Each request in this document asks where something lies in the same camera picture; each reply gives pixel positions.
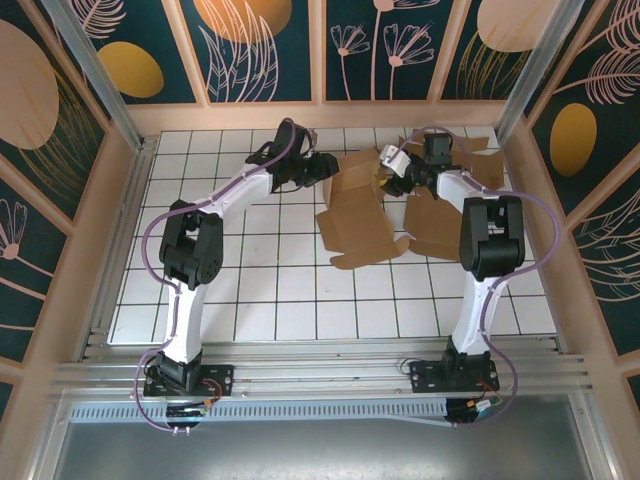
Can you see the small circuit board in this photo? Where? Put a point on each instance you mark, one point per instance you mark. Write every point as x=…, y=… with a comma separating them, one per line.
x=475, y=407
x=185, y=412

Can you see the aluminium rail frame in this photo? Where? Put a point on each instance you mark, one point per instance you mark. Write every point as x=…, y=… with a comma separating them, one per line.
x=325, y=367

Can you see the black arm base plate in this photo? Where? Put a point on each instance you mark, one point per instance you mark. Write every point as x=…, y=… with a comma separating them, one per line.
x=220, y=377
x=425, y=375

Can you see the aluminium side rail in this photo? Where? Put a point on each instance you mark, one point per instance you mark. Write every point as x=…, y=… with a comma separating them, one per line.
x=140, y=170

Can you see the brown cardboard box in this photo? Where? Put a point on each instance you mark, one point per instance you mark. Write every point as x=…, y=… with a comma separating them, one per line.
x=360, y=230

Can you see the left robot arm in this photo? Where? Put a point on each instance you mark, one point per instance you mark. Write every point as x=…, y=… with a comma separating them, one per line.
x=235, y=192

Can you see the aluminium corner post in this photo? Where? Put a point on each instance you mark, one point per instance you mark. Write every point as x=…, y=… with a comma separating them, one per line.
x=530, y=75
x=100, y=75

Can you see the grey metal sheet panel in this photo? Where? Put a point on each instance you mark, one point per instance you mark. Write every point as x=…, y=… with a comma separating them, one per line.
x=325, y=450

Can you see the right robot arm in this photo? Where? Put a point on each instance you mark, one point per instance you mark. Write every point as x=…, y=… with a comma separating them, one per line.
x=480, y=320

